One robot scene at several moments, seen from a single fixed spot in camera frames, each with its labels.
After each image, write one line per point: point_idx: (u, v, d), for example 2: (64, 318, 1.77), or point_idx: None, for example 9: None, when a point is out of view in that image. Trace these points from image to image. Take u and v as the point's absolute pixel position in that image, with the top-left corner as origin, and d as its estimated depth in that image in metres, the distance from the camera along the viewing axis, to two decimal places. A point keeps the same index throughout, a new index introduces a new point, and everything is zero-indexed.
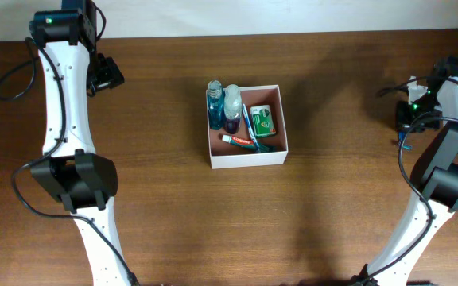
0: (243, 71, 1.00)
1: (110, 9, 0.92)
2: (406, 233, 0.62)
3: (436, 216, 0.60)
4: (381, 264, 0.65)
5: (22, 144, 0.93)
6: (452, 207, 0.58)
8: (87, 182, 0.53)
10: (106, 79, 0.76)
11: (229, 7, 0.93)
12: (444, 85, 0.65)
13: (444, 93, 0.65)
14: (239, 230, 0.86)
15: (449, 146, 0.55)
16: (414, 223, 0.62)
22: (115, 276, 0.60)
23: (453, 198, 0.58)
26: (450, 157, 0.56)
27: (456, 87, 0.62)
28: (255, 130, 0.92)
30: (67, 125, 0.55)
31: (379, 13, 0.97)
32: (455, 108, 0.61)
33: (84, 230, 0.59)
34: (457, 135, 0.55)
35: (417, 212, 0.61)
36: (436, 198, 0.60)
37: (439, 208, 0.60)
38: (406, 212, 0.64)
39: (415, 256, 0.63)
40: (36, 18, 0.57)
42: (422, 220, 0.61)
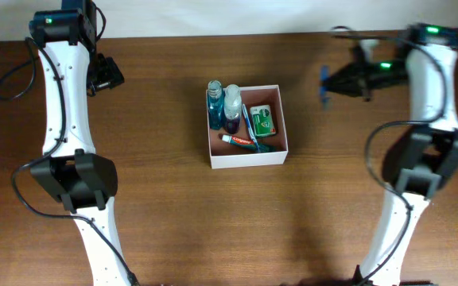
0: (243, 71, 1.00)
1: (110, 9, 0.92)
2: (390, 229, 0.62)
3: (413, 206, 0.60)
4: (372, 262, 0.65)
5: (22, 144, 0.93)
6: (427, 195, 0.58)
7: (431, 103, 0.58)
8: (87, 181, 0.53)
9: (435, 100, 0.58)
10: (107, 79, 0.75)
11: (229, 7, 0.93)
12: (413, 56, 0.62)
13: (413, 66, 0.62)
14: (239, 230, 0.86)
15: (413, 149, 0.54)
16: (394, 218, 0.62)
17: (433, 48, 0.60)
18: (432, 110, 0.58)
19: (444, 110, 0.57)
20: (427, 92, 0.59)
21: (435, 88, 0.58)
22: (115, 276, 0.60)
23: (425, 188, 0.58)
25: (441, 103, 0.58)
26: (416, 159, 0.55)
27: (428, 65, 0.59)
28: (255, 130, 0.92)
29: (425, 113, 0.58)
30: (67, 125, 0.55)
31: (379, 12, 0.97)
32: (423, 96, 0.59)
33: (84, 230, 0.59)
34: (422, 139, 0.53)
35: (395, 206, 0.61)
36: (409, 189, 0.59)
37: (416, 199, 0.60)
38: (386, 208, 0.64)
39: (404, 250, 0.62)
40: (36, 18, 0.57)
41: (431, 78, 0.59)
42: (401, 214, 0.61)
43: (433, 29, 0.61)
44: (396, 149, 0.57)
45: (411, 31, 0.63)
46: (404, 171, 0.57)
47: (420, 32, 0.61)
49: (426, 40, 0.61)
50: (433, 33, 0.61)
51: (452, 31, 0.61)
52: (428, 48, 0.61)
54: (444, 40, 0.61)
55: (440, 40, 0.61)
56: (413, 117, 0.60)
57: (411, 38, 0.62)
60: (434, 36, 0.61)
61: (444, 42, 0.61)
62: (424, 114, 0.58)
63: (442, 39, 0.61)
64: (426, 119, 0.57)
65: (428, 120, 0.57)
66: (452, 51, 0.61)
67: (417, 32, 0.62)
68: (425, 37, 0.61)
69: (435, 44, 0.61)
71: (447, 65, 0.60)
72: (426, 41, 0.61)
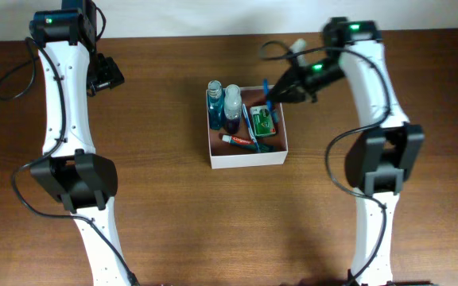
0: (243, 71, 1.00)
1: (110, 9, 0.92)
2: (369, 231, 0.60)
3: (386, 205, 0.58)
4: (361, 264, 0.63)
5: (21, 144, 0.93)
6: (396, 191, 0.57)
7: (374, 103, 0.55)
8: (87, 181, 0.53)
9: (378, 98, 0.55)
10: (107, 79, 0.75)
11: (230, 7, 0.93)
12: (344, 58, 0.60)
13: (349, 67, 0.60)
14: (239, 230, 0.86)
15: (371, 153, 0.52)
16: (370, 220, 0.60)
17: (360, 46, 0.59)
18: (378, 110, 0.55)
19: (389, 107, 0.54)
20: (369, 92, 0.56)
21: (375, 86, 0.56)
22: (115, 276, 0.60)
23: (392, 184, 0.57)
25: (385, 99, 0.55)
26: (376, 161, 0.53)
27: (361, 63, 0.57)
28: (255, 130, 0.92)
29: (373, 114, 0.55)
30: (67, 125, 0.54)
31: (379, 12, 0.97)
32: (366, 97, 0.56)
33: (84, 230, 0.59)
34: (377, 141, 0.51)
35: (368, 208, 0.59)
36: (378, 188, 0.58)
37: (386, 196, 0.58)
38: (359, 210, 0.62)
39: (388, 247, 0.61)
40: (36, 18, 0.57)
41: (370, 75, 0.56)
42: (377, 214, 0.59)
43: (355, 26, 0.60)
44: (355, 155, 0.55)
45: (334, 32, 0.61)
46: (368, 175, 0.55)
47: (343, 31, 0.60)
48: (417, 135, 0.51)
49: (352, 40, 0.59)
50: (357, 30, 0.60)
51: (373, 24, 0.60)
52: (355, 46, 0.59)
54: (368, 34, 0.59)
55: (365, 36, 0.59)
56: (363, 121, 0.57)
57: (337, 39, 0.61)
60: (359, 32, 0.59)
61: (370, 37, 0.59)
62: (372, 116, 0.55)
63: (366, 34, 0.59)
64: (375, 121, 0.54)
65: (377, 121, 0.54)
66: (378, 44, 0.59)
67: (342, 34, 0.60)
68: (350, 36, 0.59)
69: (361, 41, 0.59)
71: (378, 59, 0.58)
72: (352, 40, 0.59)
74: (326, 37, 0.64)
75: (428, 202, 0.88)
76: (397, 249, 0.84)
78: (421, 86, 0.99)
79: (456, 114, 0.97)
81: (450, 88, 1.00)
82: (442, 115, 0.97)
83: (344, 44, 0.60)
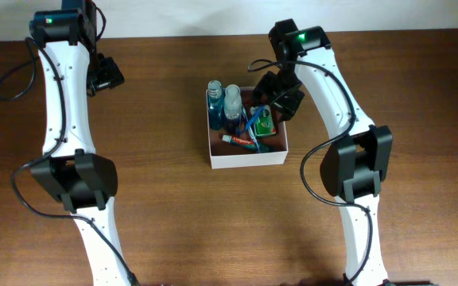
0: (243, 71, 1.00)
1: (110, 9, 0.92)
2: (357, 235, 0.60)
3: (368, 208, 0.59)
4: (355, 268, 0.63)
5: (21, 144, 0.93)
6: (376, 191, 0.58)
7: (338, 111, 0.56)
8: (87, 182, 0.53)
9: (339, 106, 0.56)
10: (107, 79, 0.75)
11: (230, 7, 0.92)
12: (299, 67, 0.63)
13: (304, 76, 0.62)
14: (239, 230, 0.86)
15: (346, 163, 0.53)
16: (357, 224, 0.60)
17: (311, 55, 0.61)
18: (343, 117, 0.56)
19: (354, 114, 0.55)
20: (330, 101, 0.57)
21: (335, 94, 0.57)
22: (115, 276, 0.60)
23: (370, 186, 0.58)
25: (347, 106, 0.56)
26: (351, 169, 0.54)
27: (316, 72, 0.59)
28: (255, 130, 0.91)
29: (339, 122, 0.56)
30: (67, 125, 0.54)
31: (379, 12, 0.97)
32: (327, 106, 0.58)
33: (84, 230, 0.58)
34: (348, 151, 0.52)
35: (353, 214, 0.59)
36: (359, 193, 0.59)
37: (368, 199, 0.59)
38: (343, 217, 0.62)
39: (378, 246, 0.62)
40: (36, 18, 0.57)
41: (327, 84, 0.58)
42: (362, 219, 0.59)
43: (303, 36, 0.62)
44: (329, 164, 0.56)
45: (283, 42, 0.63)
46: (346, 183, 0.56)
47: (290, 41, 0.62)
48: (386, 137, 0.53)
49: (302, 50, 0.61)
50: (305, 39, 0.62)
51: (320, 29, 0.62)
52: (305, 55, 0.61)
54: (315, 42, 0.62)
55: (313, 44, 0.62)
56: (330, 130, 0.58)
57: (285, 48, 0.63)
60: (306, 40, 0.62)
61: (316, 44, 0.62)
62: (338, 125, 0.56)
63: (315, 42, 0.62)
64: (343, 129, 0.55)
65: (344, 129, 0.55)
66: (327, 49, 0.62)
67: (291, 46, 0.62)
68: (299, 45, 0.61)
69: (311, 49, 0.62)
71: (331, 67, 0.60)
72: (303, 49, 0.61)
74: (276, 48, 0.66)
75: (428, 203, 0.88)
76: (397, 249, 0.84)
78: (421, 86, 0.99)
79: (456, 114, 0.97)
81: (450, 88, 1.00)
82: (442, 115, 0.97)
83: (296, 55, 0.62)
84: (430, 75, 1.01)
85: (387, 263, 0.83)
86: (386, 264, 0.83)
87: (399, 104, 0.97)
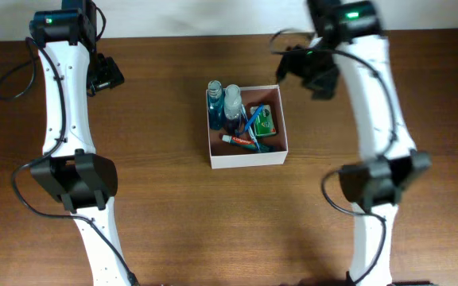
0: (243, 71, 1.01)
1: (110, 9, 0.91)
2: (369, 241, 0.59)
3: (385, 218, 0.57)
4: (361, 270, 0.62)
5: (22, 144, 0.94)
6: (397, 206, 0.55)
7: (378, 126, 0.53)
8: (87, 182, 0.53)
9: (380, 121, 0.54)
10: (106, 79, 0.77)
11: (230, 7, 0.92)
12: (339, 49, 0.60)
13: (347, 70, 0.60)
14: (239, 230, 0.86)
15: (372, 183, 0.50)
16: (370, 231, 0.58)
17: (359, 40, 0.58)
18: (383, 134, 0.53)
19: (395, 134, 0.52)
20: (371, 114, 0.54)
21: (378, 107, 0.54)
22: (115, 276, 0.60)
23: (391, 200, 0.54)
25: (391, 125, 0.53)
26: (376, 188, 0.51)
27: (361, 71, 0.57)
28: (255, 130, 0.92)
29: (376, 139, 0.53)
30: (67, 125, 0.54)
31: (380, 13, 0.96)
32: (367, 119, 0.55)
33: (84, 230, 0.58)
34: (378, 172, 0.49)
35: (368, 221, 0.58)
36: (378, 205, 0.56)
37: (385, 209, 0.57)
38: (359, 222, 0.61)
39: (388, 255, 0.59)
40: (36, 18, 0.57)
41: (370, 94, 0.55)
42: (377, 227, 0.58)
43: (355, 13, 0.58)
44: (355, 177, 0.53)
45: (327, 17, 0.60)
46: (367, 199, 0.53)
47: (336, 11, 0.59)
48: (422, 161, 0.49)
49: (350, 32, 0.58)
50: (356, 17, 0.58)
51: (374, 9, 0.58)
52: (350, 29, 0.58)
54: (367, 17, 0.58)
55: (365, 22, 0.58)
56: (364, 144, 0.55)
57: (329, 19, 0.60)
60: (355, 13, 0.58)
61: (370, 21, 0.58)
62: (375, 141, 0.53)
63: (366, 21, 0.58)
64: (379, 149, 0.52)
65: (380, 148, 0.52)
66: (379, 40, 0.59)
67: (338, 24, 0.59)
68: (345, 17, 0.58)
69: (359, 32, 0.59)
71: (379, 64, 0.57)
72: (350, 32, 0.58)
74: (319, 23, 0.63)
75: (428, 203, 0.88)
76: (397, 249, 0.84)
78: (421, 86, 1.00)
79: (456, 114, 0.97)
81: (450, 88, 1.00)
82: (443, 116, 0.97)
83: (341, 36, 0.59)
84: (431, 75, 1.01)
85: None
86: None
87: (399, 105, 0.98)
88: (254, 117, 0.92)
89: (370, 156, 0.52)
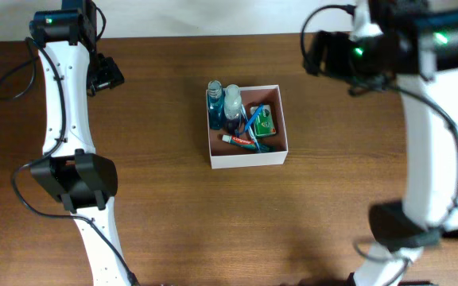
0: (244, 71, 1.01)
1: (109, 9, 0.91)
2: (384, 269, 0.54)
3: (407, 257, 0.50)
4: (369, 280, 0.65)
5: (22, 144, 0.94)
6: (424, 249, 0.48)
7: (440, 192, 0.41)
8: (87, 182, 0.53)
9: (444, 186, 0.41)
10: (107, 79, 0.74)
11: (231, 8, 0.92)
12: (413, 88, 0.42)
13: (413, 104, 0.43)
14: (239, 230, 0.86)
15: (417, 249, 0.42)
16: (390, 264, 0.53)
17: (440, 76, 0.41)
18: (444, 202, 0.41)
19: (457, 202, 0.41)
20: (432, 177, 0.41)
21: (444, 168, 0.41)
22: (115, 276, 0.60)
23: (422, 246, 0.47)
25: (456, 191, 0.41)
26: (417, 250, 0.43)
27: (433, 118, 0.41)
28: (256, 130, 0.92)
29: (432, 206, 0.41)
30: (67, 125, 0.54)
31: None
32: (427, 179, 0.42)
33: (84, 230, 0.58)
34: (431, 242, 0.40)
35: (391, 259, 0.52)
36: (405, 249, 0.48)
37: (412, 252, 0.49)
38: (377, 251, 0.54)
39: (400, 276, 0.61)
40: (36, 18, 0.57)
41: (437, 151, 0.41)
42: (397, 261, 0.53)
43: (442, 36, 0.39)
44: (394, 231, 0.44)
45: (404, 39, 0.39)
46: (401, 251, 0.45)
47: (414, 23, 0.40)
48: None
49: (436, 63, 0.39)
50: (445, 39, 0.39)
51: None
52: (432, 54, 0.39)
54: None
55: None
56: (413, 203, 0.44)
57: (403, 32, 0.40)
60: (445, 31, 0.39)
61: None
62: (430, 210, 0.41)
63: None
64: (434, 221, 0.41)
65: (432, 218, 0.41)
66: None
67: (417, 52, 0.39)
68: (431, 32, 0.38)
69: (447, 60, 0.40)
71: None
72: (436, 66, 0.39)
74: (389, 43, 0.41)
75: None
76: None
78: None
79: None
81: None
82: None
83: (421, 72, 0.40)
84: None
85: None
86: None
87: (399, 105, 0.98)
88: (254, 117, 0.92)
89: (421, 225, 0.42)
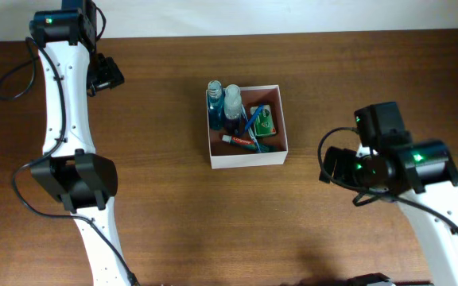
0: (243, 71, 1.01)
1: (110, 9, 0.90)
2: None
3: None
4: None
5: (22, 144, 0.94)
6: None
7: None
8: (87, 182, 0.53)
9: None
10: (107, 79, 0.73)
11: (231, 8, 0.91)
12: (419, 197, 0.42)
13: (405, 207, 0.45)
14: (239, 230, 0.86)
15: None
16: None
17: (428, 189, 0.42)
18: None
19: None
20: None
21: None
22: (115, 276, 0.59)
23: None
25: None
26: None
27: (436, 222, 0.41)
28: (255, 130, 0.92)
29: None
30: (67, 125, 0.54)
31: (381, 13, 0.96)
32: None
33: (84, 230, 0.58)
34: None
35: None
36: None
37: None
38: None
39: None
40: (36, 18, 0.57)
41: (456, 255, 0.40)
42: None
43: (419, 157, 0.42)
44: None
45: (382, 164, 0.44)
46: None
47: (393, 149, 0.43)
48: None
49: (416, 183, 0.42)
50: (421, 160, 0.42)
51: (436, 142, 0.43)
52: (416, 174, 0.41)
54: (440, 159, 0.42)
55: (434, 164, 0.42)
56: None
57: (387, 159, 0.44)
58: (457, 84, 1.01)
60: (424, 152, 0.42)
61: (442, 164, 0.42)
62: None
63: (435, 162, 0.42)
64: None
65: None
66: (456, 186, 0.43)
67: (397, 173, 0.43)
68: (409, 157, 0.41)
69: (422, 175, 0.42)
71: None
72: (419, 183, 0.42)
74: (378, 165, 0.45)
75: None
76: (397, 249, 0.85)
78: (421, 87, 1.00)
79: (455, 114, 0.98)
81: (450, 90, 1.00)
82: (441, 117, 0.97)
83: (407, 187, 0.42)
84: (430, 75, 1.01)
85: (387, 262, 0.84)
86: (386, 263, 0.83)
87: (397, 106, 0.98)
88: (254, 117, 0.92)
89: None
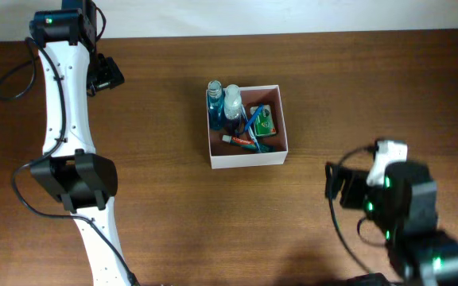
0: (244, 71, 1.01)
1: (110, 9, 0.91)
2: None
3: None
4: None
5: (22, 144, 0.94)
6: None
7: None
8: (87, 182, 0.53)
9: None
10: (107, 79, 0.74)
11: (231, 7, 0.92)
12: None
13: None
14: (239, 230, 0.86)
15: None
16: None
17: None
18: None
19: None
20: None
21: None
22: (115, 276, 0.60)
23: None
25: None
26: None
27: None
28: (256, 130, 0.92)
29: None
30: (67, 125, 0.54)
31: (381, 12, 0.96)
32: None
33: (84, 230, 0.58)
34: None
35: None
36: None
37: None
38: None
39: None
40: (36, 18, 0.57)
41: None
42: None
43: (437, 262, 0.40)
44: None
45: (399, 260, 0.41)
46: None
47: (413, 248, 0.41)
48: None
49: None
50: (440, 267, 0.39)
51: (456, 246, 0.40)
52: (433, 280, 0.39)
54: None
55: (452, 268, 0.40)
56: None
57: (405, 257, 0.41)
58: (457, 84, 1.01)
60: (444, 257, 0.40)
61: None
62: None
63: (452, 267, 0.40)
64: None
65: None
66: None
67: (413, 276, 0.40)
68: (428, 262, 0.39)
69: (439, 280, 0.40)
71: None
72: None
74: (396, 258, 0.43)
75: None
76: None
78: (421, 87, 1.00)
79: (455, 114, 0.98)
81: (450, 90, 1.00)
82: (441, 117, 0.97)
83: None
84: (430, 75, 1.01)
85: None
86: None
87: (397, 106, 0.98)
88: (254, 117, 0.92)
89: None
